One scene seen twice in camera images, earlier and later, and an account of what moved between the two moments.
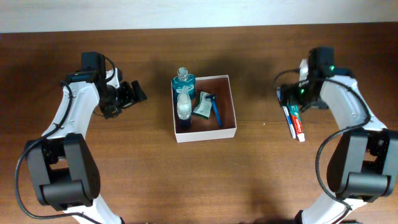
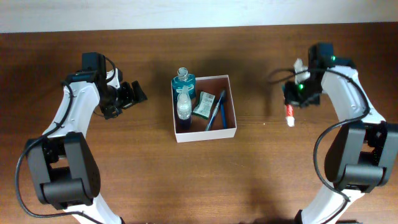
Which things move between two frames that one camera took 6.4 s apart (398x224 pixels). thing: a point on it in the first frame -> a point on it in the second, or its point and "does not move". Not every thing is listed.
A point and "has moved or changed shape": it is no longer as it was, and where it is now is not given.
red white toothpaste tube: (294, 111) has moved or changed shape
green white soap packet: (204, 106) does not move
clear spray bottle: (184, 105) does not move
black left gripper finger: (139, 94) does not move
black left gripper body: (117, 98) does not move
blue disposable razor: (212, 97) -> (224, 116)
